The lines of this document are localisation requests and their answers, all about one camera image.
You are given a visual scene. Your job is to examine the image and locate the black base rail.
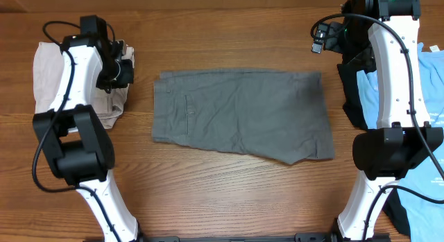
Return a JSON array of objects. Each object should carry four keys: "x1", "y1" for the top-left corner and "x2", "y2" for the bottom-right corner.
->
[{"x1": 137, "y1": 232, "x2": 358, "y2": 242}]

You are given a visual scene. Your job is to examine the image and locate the light blue t-shirt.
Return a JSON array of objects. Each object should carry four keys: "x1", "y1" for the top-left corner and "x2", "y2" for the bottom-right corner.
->
[{"x1": 356, "y1": 42, "x2": 444, "y2": 242}]

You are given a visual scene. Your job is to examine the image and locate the black garment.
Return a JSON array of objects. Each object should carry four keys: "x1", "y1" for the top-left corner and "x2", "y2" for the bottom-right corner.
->
[{"x1": 337, "y1": 64, "x2": 411, "y2": 236}]

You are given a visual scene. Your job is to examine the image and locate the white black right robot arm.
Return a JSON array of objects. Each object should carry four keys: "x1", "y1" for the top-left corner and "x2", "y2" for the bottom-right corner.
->
[{"x1": 310, "y1": 0, "x2": 443, "y2": 241}]

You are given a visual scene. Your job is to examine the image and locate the beige shorts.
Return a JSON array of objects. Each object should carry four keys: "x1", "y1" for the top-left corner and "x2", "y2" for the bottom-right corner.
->
[{"x1": 33, "y1": 42, "x2": 130, "y2": 129}]

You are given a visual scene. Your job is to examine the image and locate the grey shorts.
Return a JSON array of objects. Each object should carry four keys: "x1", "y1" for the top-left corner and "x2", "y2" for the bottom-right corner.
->
[{"x1": 152, "y1": 68, "x2": 335, "y2": 164}]

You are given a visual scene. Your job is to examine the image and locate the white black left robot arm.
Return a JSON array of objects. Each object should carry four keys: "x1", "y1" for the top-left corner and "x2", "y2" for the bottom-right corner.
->
[{"x1": 33, "y1": 40, "x2": 144, "y2": 241}]

